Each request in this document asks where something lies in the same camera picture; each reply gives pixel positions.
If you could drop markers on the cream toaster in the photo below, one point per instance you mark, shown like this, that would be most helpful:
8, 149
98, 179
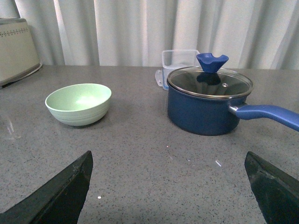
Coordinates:
18, 55

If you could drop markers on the white curtain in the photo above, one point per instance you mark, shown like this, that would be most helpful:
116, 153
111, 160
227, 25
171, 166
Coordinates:
261, 34

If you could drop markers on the green bowl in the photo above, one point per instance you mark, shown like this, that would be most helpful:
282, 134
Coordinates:
79, 104

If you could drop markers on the clear plastic container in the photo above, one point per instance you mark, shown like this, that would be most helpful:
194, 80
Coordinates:
172, 60

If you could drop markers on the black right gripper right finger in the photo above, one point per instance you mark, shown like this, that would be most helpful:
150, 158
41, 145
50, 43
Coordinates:
276, 192

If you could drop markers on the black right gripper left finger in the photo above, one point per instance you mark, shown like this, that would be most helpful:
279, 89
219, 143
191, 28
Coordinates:
58, 201

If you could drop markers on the blue saucepan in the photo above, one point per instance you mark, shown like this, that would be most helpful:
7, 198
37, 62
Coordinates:
207, 116

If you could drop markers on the glass lid with blue knob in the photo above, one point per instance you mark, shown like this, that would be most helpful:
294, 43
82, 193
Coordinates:
210, 79

